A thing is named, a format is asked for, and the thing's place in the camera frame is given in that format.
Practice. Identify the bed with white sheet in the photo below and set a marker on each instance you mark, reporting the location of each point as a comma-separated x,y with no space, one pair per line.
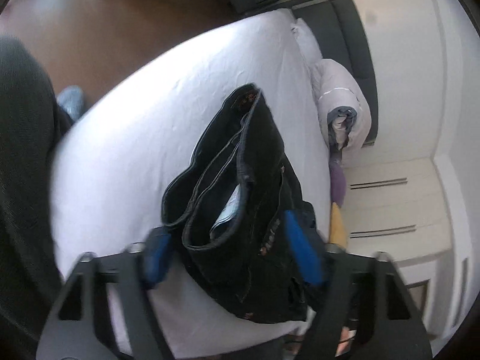
150,120

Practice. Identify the grey padded headboard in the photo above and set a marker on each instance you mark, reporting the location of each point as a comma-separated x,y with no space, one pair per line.
348,33

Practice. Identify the person's dark grey clothing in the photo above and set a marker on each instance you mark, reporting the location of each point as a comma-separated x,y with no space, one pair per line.
22,195

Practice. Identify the black pants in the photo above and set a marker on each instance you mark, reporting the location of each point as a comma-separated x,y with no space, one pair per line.
247,195

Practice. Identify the blue slipper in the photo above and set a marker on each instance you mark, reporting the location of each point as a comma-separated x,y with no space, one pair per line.
72,99

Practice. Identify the white wardrobe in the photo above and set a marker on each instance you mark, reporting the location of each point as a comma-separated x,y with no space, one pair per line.
405,210

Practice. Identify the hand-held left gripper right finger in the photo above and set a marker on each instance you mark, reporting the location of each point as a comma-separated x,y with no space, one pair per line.
303,247

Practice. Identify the yellow cushion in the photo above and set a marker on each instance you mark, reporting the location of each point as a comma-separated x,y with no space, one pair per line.
337,225

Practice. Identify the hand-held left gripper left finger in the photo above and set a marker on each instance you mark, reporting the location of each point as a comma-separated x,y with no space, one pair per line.
155,260

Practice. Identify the rolled white grey duvet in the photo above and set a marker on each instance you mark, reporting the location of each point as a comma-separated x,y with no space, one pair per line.
345,101

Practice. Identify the purple cushion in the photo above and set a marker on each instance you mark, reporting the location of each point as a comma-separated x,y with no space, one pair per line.
338,185

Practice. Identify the white pillow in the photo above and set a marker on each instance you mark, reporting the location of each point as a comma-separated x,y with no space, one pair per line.
305,41

